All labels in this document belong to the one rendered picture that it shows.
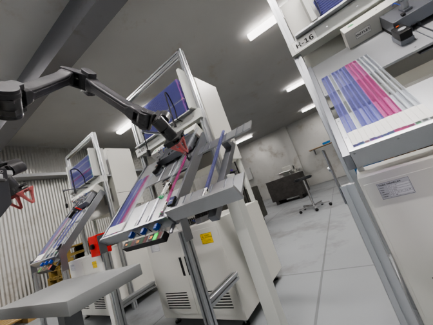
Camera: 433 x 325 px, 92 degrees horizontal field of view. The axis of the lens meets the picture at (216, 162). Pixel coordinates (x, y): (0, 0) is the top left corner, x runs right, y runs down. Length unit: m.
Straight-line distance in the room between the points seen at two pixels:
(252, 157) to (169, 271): 9.90
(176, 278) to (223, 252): 0.47
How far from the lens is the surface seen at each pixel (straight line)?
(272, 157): 10.90
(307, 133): 10.68
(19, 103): 0.96
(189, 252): 1.05
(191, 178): 1.23
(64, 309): 0.80
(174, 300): 1.75
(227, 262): 1.33
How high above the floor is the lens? 0.72
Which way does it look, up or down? 10 degrees up
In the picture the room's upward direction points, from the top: 19 degrees counter-clockwise
